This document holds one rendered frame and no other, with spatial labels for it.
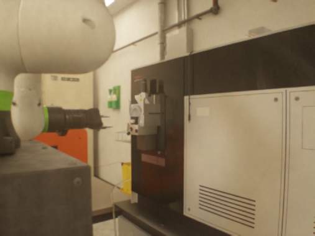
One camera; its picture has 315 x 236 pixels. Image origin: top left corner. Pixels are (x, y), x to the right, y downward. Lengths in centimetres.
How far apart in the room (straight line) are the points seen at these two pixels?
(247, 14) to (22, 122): 196
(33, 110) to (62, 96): 341
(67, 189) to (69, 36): 21
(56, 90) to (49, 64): 369
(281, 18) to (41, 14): 189
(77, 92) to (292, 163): 376
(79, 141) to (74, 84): 291
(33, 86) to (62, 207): 48
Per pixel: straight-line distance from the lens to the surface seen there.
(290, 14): 208
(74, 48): 38
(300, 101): 71
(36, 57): 39
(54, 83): 408
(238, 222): 86
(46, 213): 27
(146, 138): 106
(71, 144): 130
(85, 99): 422
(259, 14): 221
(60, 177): 26
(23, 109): 69
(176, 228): 108
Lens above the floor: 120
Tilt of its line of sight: 1 degrees down
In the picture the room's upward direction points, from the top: straight up
